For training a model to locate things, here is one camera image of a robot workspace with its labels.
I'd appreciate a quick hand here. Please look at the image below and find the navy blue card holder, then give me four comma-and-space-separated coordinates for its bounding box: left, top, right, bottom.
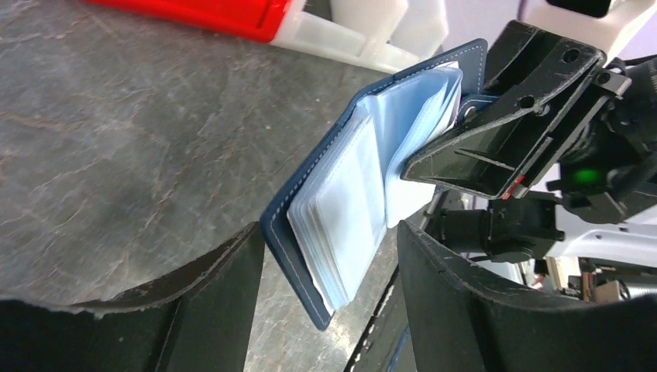
260, 39, 488, 330

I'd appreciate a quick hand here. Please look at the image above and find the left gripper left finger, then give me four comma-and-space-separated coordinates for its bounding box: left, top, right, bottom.
1, 222, 265, 371

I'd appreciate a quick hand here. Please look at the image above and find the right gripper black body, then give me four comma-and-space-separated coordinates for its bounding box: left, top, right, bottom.
547, 56, 656, 224

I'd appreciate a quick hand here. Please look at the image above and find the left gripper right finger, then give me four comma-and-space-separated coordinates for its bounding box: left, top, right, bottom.
349, 222, 656, 371

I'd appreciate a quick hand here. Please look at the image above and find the red plastic bin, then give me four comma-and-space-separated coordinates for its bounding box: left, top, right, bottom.
90, 0, 292, 43

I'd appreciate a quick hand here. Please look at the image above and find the white plastic bin left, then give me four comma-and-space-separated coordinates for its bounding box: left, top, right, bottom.
271, 0, 449, 73

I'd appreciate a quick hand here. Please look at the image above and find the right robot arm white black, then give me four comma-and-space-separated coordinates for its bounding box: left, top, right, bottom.
401, 21, 656, 267

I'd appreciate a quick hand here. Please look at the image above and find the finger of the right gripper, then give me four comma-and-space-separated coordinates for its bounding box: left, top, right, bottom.
402, 21, 607, 199

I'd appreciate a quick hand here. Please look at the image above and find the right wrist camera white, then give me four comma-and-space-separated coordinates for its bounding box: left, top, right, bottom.
523, 1, 656, 60

